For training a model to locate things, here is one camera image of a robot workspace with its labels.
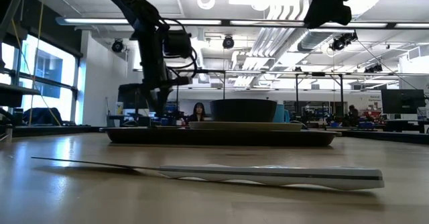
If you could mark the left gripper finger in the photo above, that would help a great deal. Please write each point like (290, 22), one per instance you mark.
(150, 103)
(164, 100)

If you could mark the black bowl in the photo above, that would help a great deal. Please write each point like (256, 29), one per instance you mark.
(243, 110)

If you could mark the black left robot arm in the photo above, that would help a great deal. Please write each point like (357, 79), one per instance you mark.
(134, 6)

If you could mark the dark brown serving tray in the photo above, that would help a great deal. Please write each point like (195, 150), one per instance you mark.
(218, 138)

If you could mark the dark background computer monitor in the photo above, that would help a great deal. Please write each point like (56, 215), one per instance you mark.
(129, 98)
(402, 101)

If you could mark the person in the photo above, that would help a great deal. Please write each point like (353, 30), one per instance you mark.
(352, 115)
(198, 113)

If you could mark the black ceiling spotlight cluster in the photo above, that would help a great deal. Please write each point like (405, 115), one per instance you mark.
(342, 41)

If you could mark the dark blue chair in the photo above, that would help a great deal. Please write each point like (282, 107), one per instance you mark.
(42, 116)

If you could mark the dark grey desk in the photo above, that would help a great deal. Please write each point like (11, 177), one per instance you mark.
(16, 90)

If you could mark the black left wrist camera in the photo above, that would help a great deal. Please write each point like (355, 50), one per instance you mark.
(177, 44)

